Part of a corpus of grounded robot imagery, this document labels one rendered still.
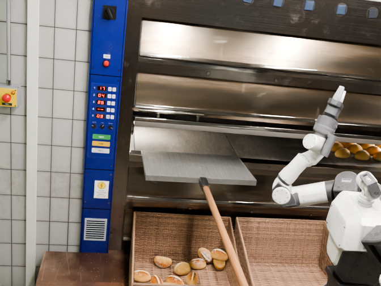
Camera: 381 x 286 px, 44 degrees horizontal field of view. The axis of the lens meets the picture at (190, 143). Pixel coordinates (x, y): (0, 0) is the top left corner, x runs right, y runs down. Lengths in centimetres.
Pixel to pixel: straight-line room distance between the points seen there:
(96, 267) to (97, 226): 22
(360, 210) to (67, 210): 155
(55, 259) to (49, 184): 41
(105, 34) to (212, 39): 52
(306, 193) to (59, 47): 133
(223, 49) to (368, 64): 78
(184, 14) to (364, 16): 92
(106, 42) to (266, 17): 79
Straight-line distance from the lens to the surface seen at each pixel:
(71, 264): 271
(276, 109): 257
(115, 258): 276
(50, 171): 261
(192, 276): 259
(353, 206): 189
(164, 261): 267
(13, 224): 280
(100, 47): 235
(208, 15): 239
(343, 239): 187
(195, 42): 240
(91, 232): 273
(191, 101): 245
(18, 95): 242
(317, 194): 210
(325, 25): 256
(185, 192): 265
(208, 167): 250
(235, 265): 173
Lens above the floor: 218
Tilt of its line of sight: 21 degrees down
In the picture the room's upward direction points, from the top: 8 degrees clockwise
